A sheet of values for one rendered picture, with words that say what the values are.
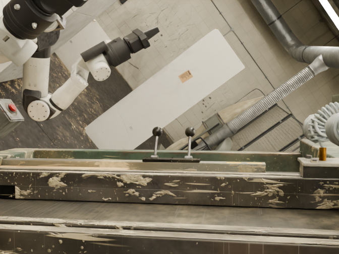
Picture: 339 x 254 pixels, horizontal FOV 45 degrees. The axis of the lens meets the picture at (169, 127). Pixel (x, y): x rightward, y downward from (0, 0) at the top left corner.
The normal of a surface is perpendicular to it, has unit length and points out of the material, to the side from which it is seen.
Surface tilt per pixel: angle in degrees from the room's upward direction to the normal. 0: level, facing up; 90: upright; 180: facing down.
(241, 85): 90
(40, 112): 90
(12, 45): 105
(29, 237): 90
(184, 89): 90
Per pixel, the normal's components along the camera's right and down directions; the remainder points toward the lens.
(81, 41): -0.05, 0.20
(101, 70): 0.46, 0.66
